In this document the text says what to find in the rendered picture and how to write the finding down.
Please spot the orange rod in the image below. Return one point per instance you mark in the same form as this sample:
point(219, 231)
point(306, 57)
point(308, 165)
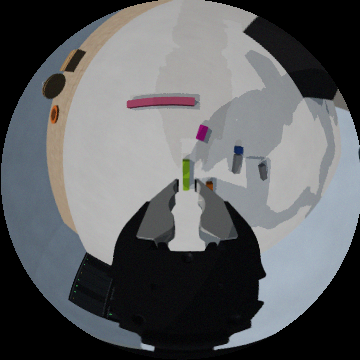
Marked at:
point(210, 185)

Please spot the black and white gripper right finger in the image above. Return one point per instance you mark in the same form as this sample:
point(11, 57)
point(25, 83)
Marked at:
point(221, 223)

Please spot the small magenta block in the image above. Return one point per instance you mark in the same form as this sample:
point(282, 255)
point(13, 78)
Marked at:
point(202, 132)

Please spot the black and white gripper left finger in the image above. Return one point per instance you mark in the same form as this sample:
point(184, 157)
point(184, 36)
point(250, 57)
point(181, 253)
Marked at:
point(151, 224)

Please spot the dark pink rod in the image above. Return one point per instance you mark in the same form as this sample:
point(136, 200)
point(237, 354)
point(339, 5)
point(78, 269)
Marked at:
point(161, 101)

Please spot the dark grey rod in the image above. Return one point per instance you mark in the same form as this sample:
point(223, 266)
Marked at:
point(262, 171)
point(237, 159)

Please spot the lime green rod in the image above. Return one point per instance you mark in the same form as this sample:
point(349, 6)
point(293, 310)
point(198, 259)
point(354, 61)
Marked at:
point(185, 164)

